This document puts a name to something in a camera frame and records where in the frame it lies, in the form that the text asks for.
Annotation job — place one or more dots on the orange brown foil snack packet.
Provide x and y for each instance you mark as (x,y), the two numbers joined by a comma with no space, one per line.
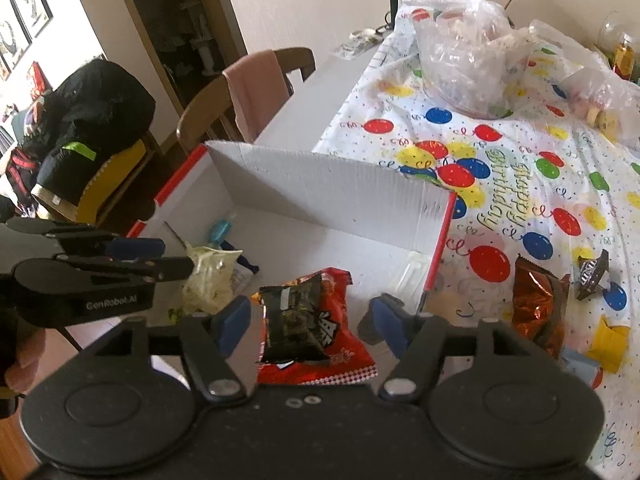
(540,305)

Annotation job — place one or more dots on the person's left hand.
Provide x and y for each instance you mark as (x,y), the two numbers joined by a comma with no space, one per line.
(27,360)

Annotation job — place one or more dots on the pink cloth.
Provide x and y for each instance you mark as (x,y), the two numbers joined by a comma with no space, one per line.
(255,92)

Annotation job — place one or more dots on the small clutter beside lamp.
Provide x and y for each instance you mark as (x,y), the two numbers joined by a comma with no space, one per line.
(360,42)

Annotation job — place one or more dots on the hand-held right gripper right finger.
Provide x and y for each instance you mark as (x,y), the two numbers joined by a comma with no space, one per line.
(389,327)

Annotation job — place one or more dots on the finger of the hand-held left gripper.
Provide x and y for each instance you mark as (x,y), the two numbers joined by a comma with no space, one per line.
(150,269)
(135,248)

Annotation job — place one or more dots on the green packet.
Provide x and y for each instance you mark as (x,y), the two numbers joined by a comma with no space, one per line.
(173,316)

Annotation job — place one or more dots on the black jacket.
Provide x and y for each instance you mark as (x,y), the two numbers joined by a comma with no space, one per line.
(85,125)

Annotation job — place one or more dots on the large clear plastic bag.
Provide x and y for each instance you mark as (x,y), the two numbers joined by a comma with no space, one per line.
(465,55)

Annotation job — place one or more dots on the red snack packet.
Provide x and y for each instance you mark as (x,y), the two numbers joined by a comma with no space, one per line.
(340,345)

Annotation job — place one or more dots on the yellow chair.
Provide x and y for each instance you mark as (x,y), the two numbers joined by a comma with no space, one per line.
(107,170)

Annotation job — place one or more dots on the balloon print birthday tablecloth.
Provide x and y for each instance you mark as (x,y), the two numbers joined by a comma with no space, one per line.
(540,160)

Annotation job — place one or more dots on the teal candy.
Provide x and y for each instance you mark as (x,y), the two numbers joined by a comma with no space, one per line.
(220,230)

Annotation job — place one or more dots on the black snack packet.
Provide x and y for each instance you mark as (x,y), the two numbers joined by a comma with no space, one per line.
(292,327)

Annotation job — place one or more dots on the cream snack packet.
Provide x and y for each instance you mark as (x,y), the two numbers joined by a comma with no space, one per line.
(210,277)

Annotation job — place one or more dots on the framed wall picture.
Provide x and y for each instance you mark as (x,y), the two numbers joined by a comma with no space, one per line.
(9,47)
(31,2)

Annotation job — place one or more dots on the white red cardboard box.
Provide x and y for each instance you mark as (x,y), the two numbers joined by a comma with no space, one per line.
(310,210)

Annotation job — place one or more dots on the clear bag of cookies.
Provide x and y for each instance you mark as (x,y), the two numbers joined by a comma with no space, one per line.
(600,95)

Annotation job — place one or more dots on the yellow candy packet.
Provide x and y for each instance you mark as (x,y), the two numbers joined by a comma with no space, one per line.
(610,342)

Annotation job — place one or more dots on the glass jar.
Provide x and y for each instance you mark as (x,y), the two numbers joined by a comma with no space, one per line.
(620,42)

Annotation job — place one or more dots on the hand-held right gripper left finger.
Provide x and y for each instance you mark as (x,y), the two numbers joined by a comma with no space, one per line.
(235,322)

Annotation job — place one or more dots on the light blue packet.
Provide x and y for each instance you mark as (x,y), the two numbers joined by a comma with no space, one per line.
(585,366)

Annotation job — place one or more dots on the white blue snack packet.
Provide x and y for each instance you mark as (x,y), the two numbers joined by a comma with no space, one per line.
(245,271)

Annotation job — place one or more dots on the small dark chocolate packet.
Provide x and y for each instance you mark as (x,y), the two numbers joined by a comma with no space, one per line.
(592,272)

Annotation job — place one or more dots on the dark wooden chair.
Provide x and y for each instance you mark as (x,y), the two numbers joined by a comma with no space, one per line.
(240,100)

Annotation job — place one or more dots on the dark wooden shelf cabinet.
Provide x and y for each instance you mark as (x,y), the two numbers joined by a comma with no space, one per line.
(185,25)

